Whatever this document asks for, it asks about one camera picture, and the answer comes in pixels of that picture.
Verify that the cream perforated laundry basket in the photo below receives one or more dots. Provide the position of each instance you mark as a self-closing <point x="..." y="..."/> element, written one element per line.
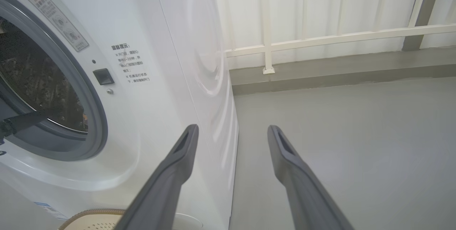
<point x="96" y="223"/>

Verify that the blue energy label sticker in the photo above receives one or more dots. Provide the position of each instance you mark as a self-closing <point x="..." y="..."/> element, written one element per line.
<point x="50" y="209"/>

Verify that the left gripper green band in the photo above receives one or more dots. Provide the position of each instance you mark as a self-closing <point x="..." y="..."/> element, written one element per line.
<point x="5" y="132"/>

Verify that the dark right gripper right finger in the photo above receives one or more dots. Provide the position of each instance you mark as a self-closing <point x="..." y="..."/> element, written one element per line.
<point x="306" y="194"/>

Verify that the grey warning sticker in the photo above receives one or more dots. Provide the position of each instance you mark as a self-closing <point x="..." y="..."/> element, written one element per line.
<point x="57" y="18"/>

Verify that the white front-load washing machine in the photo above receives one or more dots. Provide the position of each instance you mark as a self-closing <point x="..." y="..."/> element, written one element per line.
<point x="149" y="116"/>

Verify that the grey building column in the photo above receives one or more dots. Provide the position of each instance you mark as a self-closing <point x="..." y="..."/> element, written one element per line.
<point x="424" y="9"/>

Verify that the white metal railing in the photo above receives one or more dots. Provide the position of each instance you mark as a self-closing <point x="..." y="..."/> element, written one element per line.
<point x="267" y="44"/>

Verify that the round drain filter cover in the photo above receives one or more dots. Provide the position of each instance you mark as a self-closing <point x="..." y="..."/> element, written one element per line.
<point x="188" y="223"/>

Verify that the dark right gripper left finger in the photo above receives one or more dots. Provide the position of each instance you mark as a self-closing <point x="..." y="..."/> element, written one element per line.
<point x="164" y="187"/>

